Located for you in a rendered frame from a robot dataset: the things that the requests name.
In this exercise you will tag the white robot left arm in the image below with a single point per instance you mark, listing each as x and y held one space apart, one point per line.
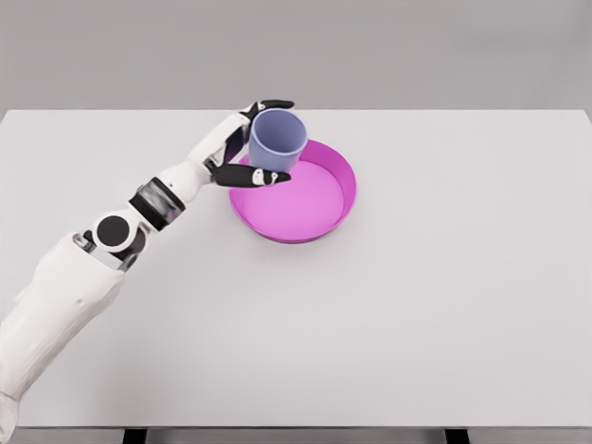
69 277

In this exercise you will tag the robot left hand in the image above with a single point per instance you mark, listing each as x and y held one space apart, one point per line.
217 139

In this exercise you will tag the magenta round plate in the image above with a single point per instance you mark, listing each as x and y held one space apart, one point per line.
296 203

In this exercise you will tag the lavender blue cup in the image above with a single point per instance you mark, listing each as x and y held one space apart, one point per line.
276 139

